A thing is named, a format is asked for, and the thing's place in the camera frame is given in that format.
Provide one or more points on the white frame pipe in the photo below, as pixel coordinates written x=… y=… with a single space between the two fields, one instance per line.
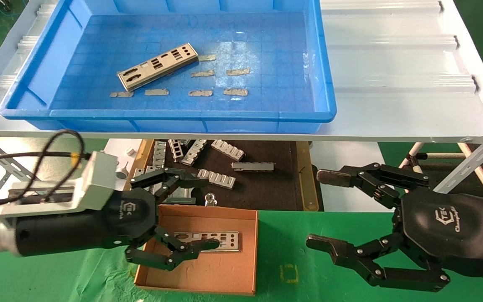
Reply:
x=415 y=152

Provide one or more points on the small white cube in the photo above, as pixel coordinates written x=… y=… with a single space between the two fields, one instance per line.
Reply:
x=130 y=151

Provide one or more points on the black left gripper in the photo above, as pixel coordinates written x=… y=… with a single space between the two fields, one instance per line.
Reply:
x=86 y=226

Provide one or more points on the blue plastic tray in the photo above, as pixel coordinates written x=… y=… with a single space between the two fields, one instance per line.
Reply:
x=266 y=42

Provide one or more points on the grey slotted metal bracket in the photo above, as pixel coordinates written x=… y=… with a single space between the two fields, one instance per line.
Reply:
x=176 y=149
x=194 y=152
x=227 y=149
x=220 y=179
x=159 y=154

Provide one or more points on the brown cardboard box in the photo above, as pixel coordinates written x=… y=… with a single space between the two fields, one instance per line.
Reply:
x=224 y=272

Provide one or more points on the silver metal I/O shield plate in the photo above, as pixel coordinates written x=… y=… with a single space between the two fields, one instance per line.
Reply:
x=232 y=242
x=145 y=72

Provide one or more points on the white metal shelf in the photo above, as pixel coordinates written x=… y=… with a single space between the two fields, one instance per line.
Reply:
x=392 y=63

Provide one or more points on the beige horizontal frame pipe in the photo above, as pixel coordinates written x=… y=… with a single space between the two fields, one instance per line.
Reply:
x=447 y=156

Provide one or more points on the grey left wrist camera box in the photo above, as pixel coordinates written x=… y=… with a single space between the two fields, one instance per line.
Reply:
x=99 y=180

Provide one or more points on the large grey metal plate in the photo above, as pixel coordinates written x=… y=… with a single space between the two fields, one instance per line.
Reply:
x=183 y=197

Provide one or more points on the grey narrow metal bar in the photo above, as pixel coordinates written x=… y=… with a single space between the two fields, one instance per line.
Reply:
x=253 y=166

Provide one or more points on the beige pipe with black joint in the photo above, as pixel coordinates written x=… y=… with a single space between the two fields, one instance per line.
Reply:
x=413 y=164

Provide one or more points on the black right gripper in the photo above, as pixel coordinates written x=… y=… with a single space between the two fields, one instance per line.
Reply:
x=455 y=230

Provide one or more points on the green table cloth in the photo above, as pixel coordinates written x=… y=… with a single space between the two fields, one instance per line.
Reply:
x=283 y=243

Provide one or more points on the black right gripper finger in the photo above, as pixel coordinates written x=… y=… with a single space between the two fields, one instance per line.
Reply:
x=329 y=247
x=338 y=177

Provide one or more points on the white plastic pipe fitting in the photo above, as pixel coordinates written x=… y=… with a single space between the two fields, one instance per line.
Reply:
x=122 y=172

